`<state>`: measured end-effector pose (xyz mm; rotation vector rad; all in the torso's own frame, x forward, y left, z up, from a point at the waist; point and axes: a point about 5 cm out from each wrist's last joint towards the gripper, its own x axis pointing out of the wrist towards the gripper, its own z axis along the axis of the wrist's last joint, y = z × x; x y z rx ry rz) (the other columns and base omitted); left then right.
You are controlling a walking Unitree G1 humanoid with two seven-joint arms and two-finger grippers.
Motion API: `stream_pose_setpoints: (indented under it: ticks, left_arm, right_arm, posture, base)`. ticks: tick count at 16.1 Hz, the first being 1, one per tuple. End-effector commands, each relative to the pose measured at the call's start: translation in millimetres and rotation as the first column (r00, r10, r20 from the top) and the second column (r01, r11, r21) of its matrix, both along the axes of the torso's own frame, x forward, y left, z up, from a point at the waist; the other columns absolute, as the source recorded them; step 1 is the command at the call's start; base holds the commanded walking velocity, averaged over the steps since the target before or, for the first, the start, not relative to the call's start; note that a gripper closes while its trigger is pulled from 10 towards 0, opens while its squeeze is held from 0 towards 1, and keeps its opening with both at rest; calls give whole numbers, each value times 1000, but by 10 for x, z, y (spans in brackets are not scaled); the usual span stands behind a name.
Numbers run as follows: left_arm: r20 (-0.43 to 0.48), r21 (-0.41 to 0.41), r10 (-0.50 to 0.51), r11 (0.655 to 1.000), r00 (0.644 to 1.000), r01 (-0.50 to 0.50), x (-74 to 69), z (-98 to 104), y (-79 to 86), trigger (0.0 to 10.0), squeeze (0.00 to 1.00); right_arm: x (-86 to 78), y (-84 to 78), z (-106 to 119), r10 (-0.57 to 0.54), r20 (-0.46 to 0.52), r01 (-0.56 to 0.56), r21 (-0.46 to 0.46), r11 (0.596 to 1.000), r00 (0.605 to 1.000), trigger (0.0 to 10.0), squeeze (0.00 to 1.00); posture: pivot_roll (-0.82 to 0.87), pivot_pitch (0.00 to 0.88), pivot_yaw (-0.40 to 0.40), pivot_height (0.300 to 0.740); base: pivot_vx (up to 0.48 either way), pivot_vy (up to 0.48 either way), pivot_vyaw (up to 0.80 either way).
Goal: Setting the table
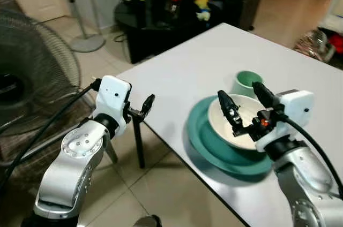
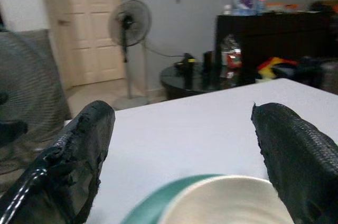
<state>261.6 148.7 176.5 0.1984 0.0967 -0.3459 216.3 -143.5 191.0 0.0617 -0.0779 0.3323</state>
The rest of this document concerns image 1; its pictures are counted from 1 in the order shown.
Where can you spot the black box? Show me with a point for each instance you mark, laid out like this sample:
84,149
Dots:
244,7

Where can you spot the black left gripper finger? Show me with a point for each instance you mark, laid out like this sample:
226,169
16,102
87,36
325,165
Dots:
146,113
149,101

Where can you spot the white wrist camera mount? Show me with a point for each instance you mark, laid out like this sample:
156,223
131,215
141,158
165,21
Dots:
113,98
292,106

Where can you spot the dark robot foot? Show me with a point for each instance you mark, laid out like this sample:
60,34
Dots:
147,221

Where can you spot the grey metal furniture leg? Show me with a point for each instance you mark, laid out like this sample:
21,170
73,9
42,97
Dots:
111,153

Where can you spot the black table leg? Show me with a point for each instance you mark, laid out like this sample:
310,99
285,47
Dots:
138,141

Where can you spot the white bowl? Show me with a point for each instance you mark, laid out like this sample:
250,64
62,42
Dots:
244,104

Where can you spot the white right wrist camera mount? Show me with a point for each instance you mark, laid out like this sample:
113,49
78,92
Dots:
292,106

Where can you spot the clear plastic bag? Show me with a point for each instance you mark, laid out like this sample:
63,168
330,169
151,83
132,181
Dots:
313,45

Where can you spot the red cloth item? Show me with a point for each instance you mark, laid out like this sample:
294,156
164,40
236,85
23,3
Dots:
336,42

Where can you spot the mint green cup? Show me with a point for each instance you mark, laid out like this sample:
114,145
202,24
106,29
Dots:
244,80

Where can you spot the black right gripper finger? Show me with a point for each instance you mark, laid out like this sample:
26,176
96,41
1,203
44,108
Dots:
263,96
228,106

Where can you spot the grey pedestal fan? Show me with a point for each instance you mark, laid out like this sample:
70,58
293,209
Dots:
86,42

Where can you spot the teal plate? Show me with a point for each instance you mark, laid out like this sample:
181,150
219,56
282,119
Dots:
201,136

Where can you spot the black low cabinet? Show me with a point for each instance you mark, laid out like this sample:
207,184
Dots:
155,39

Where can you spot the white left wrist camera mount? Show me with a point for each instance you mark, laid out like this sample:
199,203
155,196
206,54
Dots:
113,98

